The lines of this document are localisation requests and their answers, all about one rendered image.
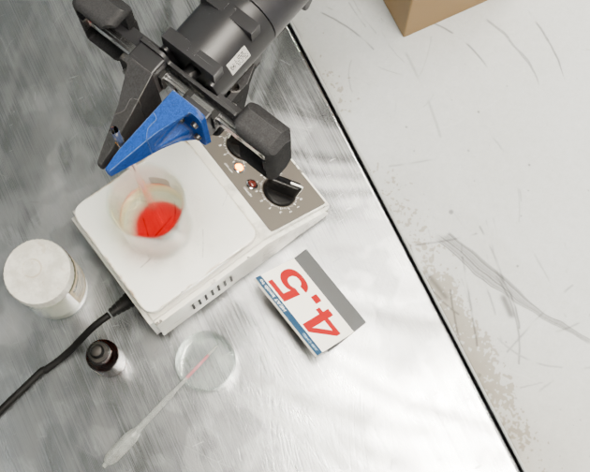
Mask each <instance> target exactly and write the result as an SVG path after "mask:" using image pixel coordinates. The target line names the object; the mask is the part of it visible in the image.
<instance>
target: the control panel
mask: <svg viewBox="0 0 590 472"><path fill-rule="evenodd" d="M228 136H229V133H228V131H226V130H224V131H223V132H222V133H221V134H220V135H219V136H214V135H212V136H211V142H210V143H209V144H207V145H204V144H202V143H201V142H200V143H201V144H202V145H203V147H204V148H205V149H206V150H207V152H208V153H209V154H210V156H211V157H212V158H213V159H214V161H215V162H216V163H217V165H218V166H219V167H220V169H221V170H222V171H224V173H225V174H226V175H227V176H228V178H229V179H230V181H231V182H232V183H233V184H234V186H235V187H236V188H237V189H238V191H239V192H240V193H241V195H242V196H243V197H244V199H245V200H246V201H247V202H248V204H249V205H250V206H251V207H252V209H253V210H254V211H255V213H256V214H257V215H258V217H259V218H260V219H261V220H262V222H263V223H264V224H265V226H266V227H267V228H268V229H269V230H270V231H275V230H277V229H279V228H281V227H283V226H284V225H286V224H288V223H290V222H291V221H293V220H295V219H297V218H299V217H301V216H303V215H305V214H307V213H309V212H311V211H313V210H315V209H316V208H317V207H319V206H321V205H323V204H324V203H325V201H324V200H323V199H322V198H321V196H320V195H319V194H318V193H317V191H316V190H315V189H314V187H313V186H311V185H310V183H309V182H308V181H307V180H306V178H305V177H304V176H303V175H302V173H301V172H300V171H299V170H298V168H297V167H296V166H295V165H294V163H293V162H292V161H291V160H290V161H289V163H288V165H287V167H286V168H285V169H284V170H283V171H282V172H281V174H280V176H283V177H285V178H288V179H289V180H292V181H294V182H297V183H299V184H301V185H302V187H303V189H302V191H301V193H300V194H299V195H298V196H297V197H296V199H295V200H294V201H293V203H292V204H290V205H289V206H286V207H282V206H277V205H275V204H273V203H271V202H270V201H269V200H268V199H267V198H266V197H265V195H264V192H263V185H264V183H265V181H266V180H267V179H268V178H266V177H265V176H263V175H262V174H261V173H259V172H258V171H257V170H255V169H254V168H253V167H251V166H250V165H249V164H248V163H246V162H245V161H244V160H242V159H240V158H237V157H236V156H234V155H233V154H232V153H231V152H230V151H229V149H228V146H227V138H228ZM236 164H241V165H243V170H242V171H239V170H236V169H235V165H236ZM251 180H253V181H255V182H256V184H257V185H256V187H251V186H249V184H248V182H249V181H251Z"/></svg>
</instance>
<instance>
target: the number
mask: <svg viewBox="0 0 590 472"><path fill-rule="evenodd" d="M263 278H264V280H265V281H266V282H267V283H268V285H269V286H270V287H271V288H272V290H273V291H274V292H275V294H276V295H277V296H278V297H279V299H280V300H281V301H282V302H283V304H284V305H285V306H286V307H287V309H288V310H289V311H290V313H291V314H292V315H293V316H294V317H295V318H296V319H297V320H298V322H299V323H300V324H301V325H302V327H303V328H304V329H305V331H306V332H307V333H308V334H309V336H310V337H311V338H312V339H313V341H314V342H315V343H316V344H317V346H318V347H319V348H320V350H321V349H322V348H324V347H326V346H327V345H329V344H331V343H332V342H334V341H335V340H337V339H338V338H340V337H341V336H343V335H344V334H346V333H348V330H347V329H346V328H345V326H344V325H343V324H342V323H341V321H340V320H339V319H338V318H337V316H336V315H335V314H334V313H333V312H332V310H331V309H330V308H329V306H328V305H327V304H326V303H325V302H324V301H323V300H322V299H321V297H320V296H319V295H318V294H317V292H316V291H315V290H314V289H313V287H312V286H311V285H310V284H309V282H308V281H307V280H306V279H305V278H304V276H303V275H302V274H301V272H300V271H299V270H298V269H297V267H296V266H295V265H294V264H293V263H292V262H290V263H289V264H287V265H286V266H284V267H282V268H280V269H278V270H276V271H274V272H272V273H269V274H267V275H265V276H263Z"/></svg>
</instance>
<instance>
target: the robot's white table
mask: <svg viewBox="0 0 590 472"><path fill-rule="evenodd" d="M288 27H289V29H290V31H291V33H292V34H293V36H294V37H295V39H296V41H297V43H298V45H299V47H300V49H301V51H302V54H303V55H304V57H305V59H306V61H307V63H308V65H309V66H310V68H311V70H312V72H313V74H314V76H315V78H316V79H317V82H318V84H319V86H320V88H321V90H322V92H323V94H324V96H325V97H326V99H327V101H328V102H329V104H330V106H331V108H332V111H333V113H334V115H335V117H336V119H337V121H338V123H339V125H340V126H341V127H342V129H343V131H344V133H345V135H346V137H347V140H348V142H349V144H350V146H351V148H352V149H353V151H354V153H355V155H356V157H357V158H358V160H359V162H360V164H361V167H362V169H363V170H364V172H365V174H366V176H367V178H368V180H369V182H370V184H371V186H372V187H373V189H374V191H375V193H376V195H377V197H378V199H379V201H380V203H381V205H382V207H383V209H384V211H385V213H386V215H387V217H388V218H389V219H390V221H391V224H392V226H393V228H394V230H395V232H396V234H397V236H398V238H399V240H400V241H401V243H402V245H403V247H404V249H405V251H406V253H407V255H408V257H409V259H410V261H411V263H412V264H413V266H414V268H415V270H416V272H417V274H418V276H419V278H420V280H421V282H422V284H423V285H424V287H425V289H426V291H427V293H428V295H429V297H430V299H431V301H432V303H433V305H434V307H435V309H436V311H437V313H438V314H439V316H440V318H441V320H442V322H443V324H444V326H445V328H446V330H447V332H448V333H449V335H450V338H451V340H452V342H453V344H454V345H455V347H456V349H457V351H458V353H459V355H460V356H461V358H462V360H463V362H464V364H465V367H466V369H467V371H468V373H469V374H470V376H471V377H472V379H473V381H474V383H475V385H476V387H477V389H478V391H479V394H480V396H481V398H482V400H483V401H484V403H485V405H486V406H487V408H488V410H489V412H490V414H491V416H492V418H493V420H494V423H495V424H496V426H497V428H498V430H499V432H500V434H501V435H502V437H503V439H504V441H505V443H506V445H507V447H508V448H509V451H510V453H511V455H512V457H513V459H514V461H515V463H516V465H517V466H518V468H519V470H520V471H521V472H590V0H487V1H485V2H483V3H481V4H478V5H476V6H474V7H471V8H469V9H467V10H465V11H462V12H460V13H458V14H455V15H453V16H451V17H449V18H447V19H445V20H443V21H441V22H437V23H435V24H433V25H430V26H428V27H426V28H424V29H421V30H420V31H418V32H416V33H413V34H411V35H409V36H406V37H403V35H402V33H401V31H400V30H399V28H398V26H397V24H396V22H395V21H394V19H393V17H392V15H391V13H390V12H389V10H388V8H387V6H386V4H385V3H384V1H383V0H312V3H311V5H310V7H309V8H308V9H307V10H302V9H301V10H300V11H299V12H298V14H297V15H296V16H295V17H294V18H293V19H292V20H291V21H290V23H289V24H288Z"/></svg>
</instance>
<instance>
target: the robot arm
mask: <svg viewBox="0 0 590 472"><path fill-rule="evenodd" d="M311 3H312V0H200V4H199V6H198V7H197V8H196V9H195V10H194V11H193V12H192V13H191V14H190V15H189V16H188V18H187V19H186V20H185V21H184V22H183V23H182V24H181V25H180V26H179V27H178V29H177V30H174V29H173V28H172V27H170V28H169V29H168V30H167V31H166V32H165V34H164V35H163V36H162V41H163V45H162V46H161V47H159V46H158V45H156V44H155V43H154V42H153V41H152V40H151V39H150V38H148V37H147V36H145V35H144V34H143V33H142V32H140V29H139V26H138V23H137V21H136V20H135V18H134V15H133V12H132V9H131V7H130V6H129V5H128V4H127V3H125V2H124V1H123V0H73V1H72V5H73V7H74V9H75V11H76V14H77V16H78V18H79V20H80V22H81V26H82V28H83V30H84V32H85V35H86V36H87V38H88V39H89V40H90V41H91V42H93V43H94V44H95V45H97V46H98V48H99V49H101V50H102V51H104V52H105V53H106V54H107V55H109V56H110V57H111V58H113V59H114V60H116V61H120V63H121V65H122V68H123V73H124V74H125V79H124V83H123V87H122V91H121V94H120V98H119V103H118V107H117V109H116V112H115V113H114V116H113V119H112V122H111V126H110V128H111V127H112V126H114V125H115V126H117V127H118V128H119V130H120V132H121V134H122V136H123V138H124V140H125V144H124V145H123V146H122V147H121V148H120V149H119V148H118V146H117V144H116V142H115V140H114V138H113V136H112V135H111V132H110V130H109V131H108V134H107V137H106V139H105V141H104V144H103V147H102V149H101V152H100V155H99V158H98V160H97V164H98V166H99V167H100V168H101V169H105V171H106V172H107V173H108V174H109V176H113V175H115V174H116V173H118V172H120V171H122V170H124V169H126V168H128V167H130V166H132V165H133V164H135V163H137V162H139V161H141V160H142V159H143V158H145V157H147V156H149V155H151V154H153V153H155V152H157V151H159V150H161V149H163V148H166V147H168V146H170V145H172V144H174V143H177V142H180V141H186V140H198V141H200V142H201V143H202V144H204V145H207V144H209V143H210V142H211V136H212V135H214V136H219V135H220V134H221V133H222V132H223V131H224V130H226V131H228V133H229V134H231V135H232V136H233V137H235V138H236V139H237V140H239V141H240V143H239V149H240V158H241V159H242V160H244V161H245V162H246V163H248V164H249V165H250V166H251V167H253V168H254V169H255V170H257V171H258V172H259V173H261V174H262V175H263V176H265V177H266V178H268V179H270V180H273V179H276V178H277V177H278V176H279V175H280V174H281V172H282V171H283V170H284V169H285V168H286V167H287V165H288V163H289V161H290V159H291V136H290V128H289V127H288V126H286V125H285V124H283V123H282V122H281V121H279V120H278V119H277V118H275V117H274V116H273V115H272V114H270V113H269V112H268V111H266V110H265V109H263V108H262V107H261V106H260V105H259V104H256V103H253V102H250V103H248V104H247V105H246V106H245V102H246V99H247V95H248V91H249V84H250V82H251V80H252V77H253V74H254V71H255V69H256V68H257V67H258V65H259V64H260V61H261V60H262V59H263V57H262V53H263V52H264V51H265V50H266V49H267V48H268V46H269V45H270V44H271V43H272V42H273V41H274V40H275V38H276V37H277V36H278V35H279V34H280V33H281V32H282V31H283V29H284V28H285V27H286V26H287V25H288V24H289V23H290V21H291V20H292V19H293V18H294V17H295V16H296V15H297V14H298V12H299V11H300V10H301V9H302V10H307V9H308V8H309V7H310V5H311ZM167 86H169V87H170V88H171V89H173V90H174V91H173V90H172V91H171V92H170V94H169V95H168V96H167V97H166V98H165V99H164V100H163V101H162V100H161V97H160V94H159V93H160V92H161V91H162V90H163V89H164V90H165V89H166V88H167Z"/></svg>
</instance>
